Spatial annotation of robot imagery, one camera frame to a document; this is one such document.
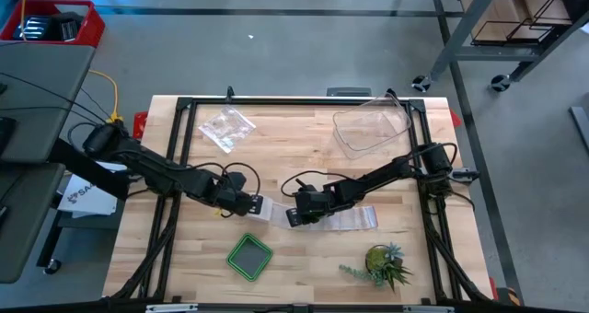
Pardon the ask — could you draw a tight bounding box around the green black square tray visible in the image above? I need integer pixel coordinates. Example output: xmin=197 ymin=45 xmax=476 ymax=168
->
xmin=225 ymin=232 xmax=274 ymax=283

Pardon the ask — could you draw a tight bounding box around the clear plastic bag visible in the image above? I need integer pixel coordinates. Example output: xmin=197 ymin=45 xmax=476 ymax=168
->
xmin=198 ymin=104 xmax=258 ymax=155

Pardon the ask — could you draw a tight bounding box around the artificial succulent plant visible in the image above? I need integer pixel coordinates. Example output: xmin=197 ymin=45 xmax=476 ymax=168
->
xmin=338 ymin=241 xmax=414 ymax=294

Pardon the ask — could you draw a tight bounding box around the clear plastic bin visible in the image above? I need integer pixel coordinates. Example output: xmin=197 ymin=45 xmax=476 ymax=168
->
xmin=331 ymin=91 xmax=413 ymax=160

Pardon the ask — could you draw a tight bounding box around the grey box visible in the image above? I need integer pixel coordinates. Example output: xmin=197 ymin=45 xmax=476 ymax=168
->
xmin=326 ymin=87 xmax=373 ymax=99

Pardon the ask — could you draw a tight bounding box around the white printed paper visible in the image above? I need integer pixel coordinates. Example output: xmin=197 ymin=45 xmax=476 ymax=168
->
xmin=57 ymin=173 xmax=119 ymax=218

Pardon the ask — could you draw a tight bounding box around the grey desk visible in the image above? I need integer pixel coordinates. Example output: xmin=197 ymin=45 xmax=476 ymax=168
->
xmin=0 ymin=162 xmax=66 ymax=285
xmin=0 ymin=41 xmax=97 ymax=165

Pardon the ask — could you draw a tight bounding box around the red plastic crate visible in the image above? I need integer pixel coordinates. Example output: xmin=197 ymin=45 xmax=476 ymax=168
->
xmin=0 ymin=0 xmax=107 ymax=50

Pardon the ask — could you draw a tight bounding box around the grey metal cart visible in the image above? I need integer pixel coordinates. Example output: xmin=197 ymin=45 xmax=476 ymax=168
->
xmin=410 ymin=0 xmax=589 ymax=94

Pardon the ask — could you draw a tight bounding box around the black striped device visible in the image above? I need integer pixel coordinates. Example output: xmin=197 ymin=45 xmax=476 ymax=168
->
xmin=12 ymin=11 xmax=85 ymax=43

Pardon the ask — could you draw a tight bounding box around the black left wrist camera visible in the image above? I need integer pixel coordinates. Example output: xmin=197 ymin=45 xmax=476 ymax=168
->
xmin=226 ymin=170 xmax=248 ymax=191

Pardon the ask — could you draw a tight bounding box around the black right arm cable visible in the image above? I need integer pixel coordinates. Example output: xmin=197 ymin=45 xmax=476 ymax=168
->
xmin=280 ymin=169 xmax=364 ymax=199

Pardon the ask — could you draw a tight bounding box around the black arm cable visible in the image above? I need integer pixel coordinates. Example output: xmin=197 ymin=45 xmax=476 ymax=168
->
xmin=280 ymin=169 xmax=364 ymax=199
xmin=181 ymin=161 xmax=261 ymax=197

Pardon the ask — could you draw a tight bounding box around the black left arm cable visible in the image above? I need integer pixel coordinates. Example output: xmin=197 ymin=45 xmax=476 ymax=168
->
xmin=181 ymin=161 xmax=261 ymax=197

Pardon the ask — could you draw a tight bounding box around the black metal table frame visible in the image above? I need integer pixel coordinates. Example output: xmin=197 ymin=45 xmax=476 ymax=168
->
xmin=103 ymin=96 xmax=496 ymax=305

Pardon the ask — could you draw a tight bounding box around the silver bracket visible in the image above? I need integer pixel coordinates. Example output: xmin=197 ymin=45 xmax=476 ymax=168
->
xmin=145 ymin=303 xmax=200 ymax=313
xmin=401 ymin=305 xmax=456 ymax=313

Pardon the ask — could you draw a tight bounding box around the yellow cable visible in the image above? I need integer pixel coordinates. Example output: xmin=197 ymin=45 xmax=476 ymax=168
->
xmin=88 ymin=68 xmax=125 ymax=126

